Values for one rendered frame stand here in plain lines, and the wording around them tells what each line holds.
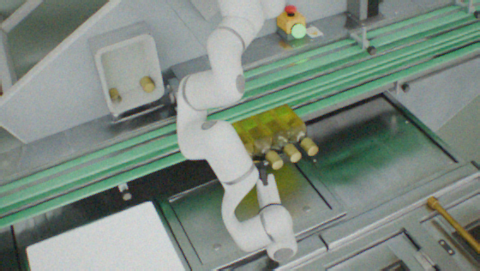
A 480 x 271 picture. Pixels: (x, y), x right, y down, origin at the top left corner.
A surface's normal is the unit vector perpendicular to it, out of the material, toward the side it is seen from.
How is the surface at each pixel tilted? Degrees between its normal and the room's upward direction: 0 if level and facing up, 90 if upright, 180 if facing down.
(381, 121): 90
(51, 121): 0
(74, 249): 90
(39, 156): 90
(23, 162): 90
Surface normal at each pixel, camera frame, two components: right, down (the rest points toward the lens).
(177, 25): 0.42, 0.57
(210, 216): -0.08, -0.75
